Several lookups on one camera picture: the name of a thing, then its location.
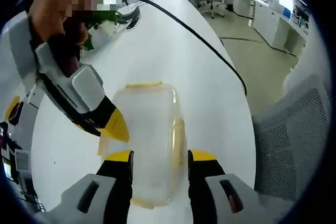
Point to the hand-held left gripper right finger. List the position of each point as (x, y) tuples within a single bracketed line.
[(202, 190)]

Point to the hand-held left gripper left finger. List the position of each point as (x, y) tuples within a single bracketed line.
[(115, 190)]

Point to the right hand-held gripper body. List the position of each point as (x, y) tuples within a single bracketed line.
[(17, 51)]

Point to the clear container with yellow plastic buckles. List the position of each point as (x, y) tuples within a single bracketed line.
[(149, 134)]

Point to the person's right hand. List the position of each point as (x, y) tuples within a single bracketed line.
[(72, 45)]

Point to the white plant pot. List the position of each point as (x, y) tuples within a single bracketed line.
[(102, 35)]

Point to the green potted plant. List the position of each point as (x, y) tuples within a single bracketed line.
[(105, 15)]

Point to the small black object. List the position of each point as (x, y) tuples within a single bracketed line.
[(132, 24)]

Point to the grey curved object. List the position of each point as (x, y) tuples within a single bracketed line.
[(131, 15)]

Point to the grey mesh office chair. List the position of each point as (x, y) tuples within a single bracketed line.
[(283, 142)]

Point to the white office chair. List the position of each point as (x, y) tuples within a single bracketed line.
[(219, 5)]

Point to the white long cabinet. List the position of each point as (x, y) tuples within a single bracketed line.
[(262, 16)]

